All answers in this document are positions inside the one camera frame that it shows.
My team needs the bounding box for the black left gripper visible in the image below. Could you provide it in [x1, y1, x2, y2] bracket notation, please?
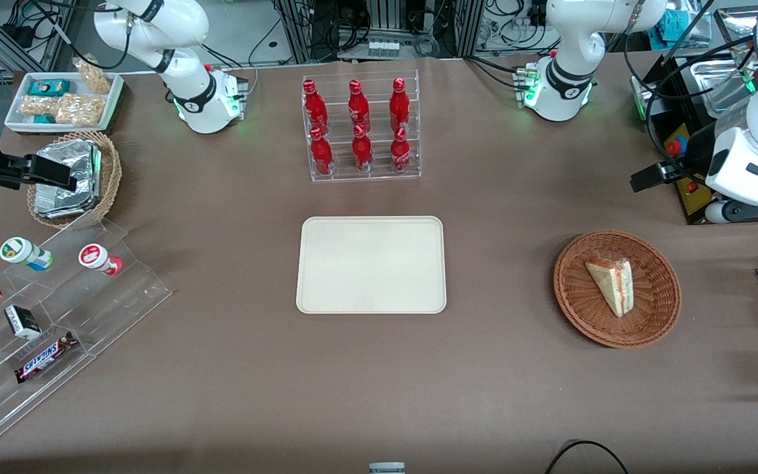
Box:
[630, 125, 717, 194]

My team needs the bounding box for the triangle sandwich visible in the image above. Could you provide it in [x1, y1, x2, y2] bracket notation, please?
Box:
[585, 257, 635, 318]

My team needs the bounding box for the white rectangular snack tray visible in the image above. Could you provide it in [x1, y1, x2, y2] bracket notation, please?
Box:
[4, 71, 125, 134]

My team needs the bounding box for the light tan wicker basket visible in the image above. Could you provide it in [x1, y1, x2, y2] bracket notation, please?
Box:
[26, 130, 123, 230]

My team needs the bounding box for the brown round wicker basket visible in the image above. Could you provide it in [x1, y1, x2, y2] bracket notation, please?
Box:
[553, 229, 682, 349]

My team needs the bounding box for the beige plastic tray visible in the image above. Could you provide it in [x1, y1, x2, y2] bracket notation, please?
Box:
[295, 216, 447, 315]

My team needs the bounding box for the foil wrapped package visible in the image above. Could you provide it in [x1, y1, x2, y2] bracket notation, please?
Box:
[36, 140, 103, 198]
[33, 183, 95, 220]

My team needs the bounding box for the clear bag of puffed snacks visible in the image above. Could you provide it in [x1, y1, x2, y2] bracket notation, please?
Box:
[20, 95, 64, 119]
[55, 93, 105, 126]
[72, 55, 112, 95]

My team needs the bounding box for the green lid yogurt cup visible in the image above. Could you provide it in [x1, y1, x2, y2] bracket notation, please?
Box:
[0, 237, 54, 272]

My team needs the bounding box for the black food warmer cabinet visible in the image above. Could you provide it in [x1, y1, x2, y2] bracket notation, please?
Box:
[630, 7, 758, 226]

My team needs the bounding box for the teal snack box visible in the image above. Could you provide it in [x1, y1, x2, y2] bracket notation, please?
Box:
[28, 79, 72, 98]

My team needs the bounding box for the red lid yogurt cup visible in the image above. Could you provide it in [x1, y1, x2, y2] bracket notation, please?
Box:
[78, 243, 124, 277]

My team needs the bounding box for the small black white box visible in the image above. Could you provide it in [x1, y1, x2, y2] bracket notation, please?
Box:
[4, 305, 43, 341]

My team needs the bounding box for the clear acrylic stepped shelf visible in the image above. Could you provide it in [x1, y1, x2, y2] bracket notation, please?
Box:
[0, 217, 173, 448]

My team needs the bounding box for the Snickers chocolate bar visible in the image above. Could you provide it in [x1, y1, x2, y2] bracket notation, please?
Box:
[14, 331, 80, 384]

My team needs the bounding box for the red soda bottle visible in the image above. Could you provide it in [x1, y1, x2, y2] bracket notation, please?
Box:
[389, 77, 412, 132]
[309, 126, 336, 176]
[303, 79, 329, 136]
[351, 124, 374, 173]
[347, 79, 372, 132]
[390, 127, 413, 174]

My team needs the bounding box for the clear acrylic bottle rack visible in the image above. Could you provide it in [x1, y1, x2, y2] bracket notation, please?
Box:
[301, 68, 422, 184]

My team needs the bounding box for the grey power strip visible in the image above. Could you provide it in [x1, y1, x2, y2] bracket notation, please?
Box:
[365, 38, 401, 59]

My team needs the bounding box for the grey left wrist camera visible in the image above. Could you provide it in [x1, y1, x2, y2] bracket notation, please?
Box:
[705, 199, 758, 225]

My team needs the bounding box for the black cable loop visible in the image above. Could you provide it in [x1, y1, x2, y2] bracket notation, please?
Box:
[543, 440, 630, 474]

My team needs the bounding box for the aluminium frame with cables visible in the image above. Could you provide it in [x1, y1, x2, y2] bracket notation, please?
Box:
[272, 0, 485, 61]

